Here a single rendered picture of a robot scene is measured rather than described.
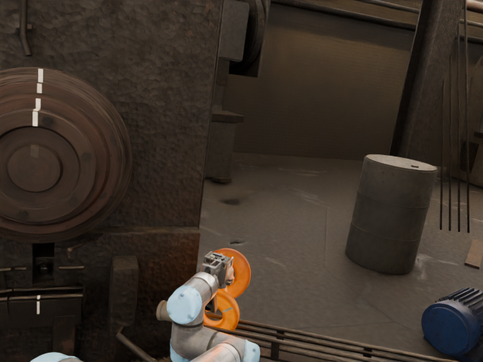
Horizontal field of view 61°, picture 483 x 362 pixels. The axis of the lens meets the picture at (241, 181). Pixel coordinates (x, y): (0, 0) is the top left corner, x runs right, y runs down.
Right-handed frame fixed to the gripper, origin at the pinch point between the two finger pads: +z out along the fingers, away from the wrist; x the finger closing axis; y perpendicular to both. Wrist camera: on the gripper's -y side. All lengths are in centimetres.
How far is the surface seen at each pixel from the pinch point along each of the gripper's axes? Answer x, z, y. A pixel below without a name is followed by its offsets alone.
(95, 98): 38, -22, 44
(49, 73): 47, -29, 48
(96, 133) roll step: 35, -24, 35
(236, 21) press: 150, 393, 149
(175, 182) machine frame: 24.7, 7.1, 20.5
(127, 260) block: 29.8, -7.9, -3.7
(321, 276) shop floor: -25, 191, -66
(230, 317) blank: -5.8, -8.2, -10.8
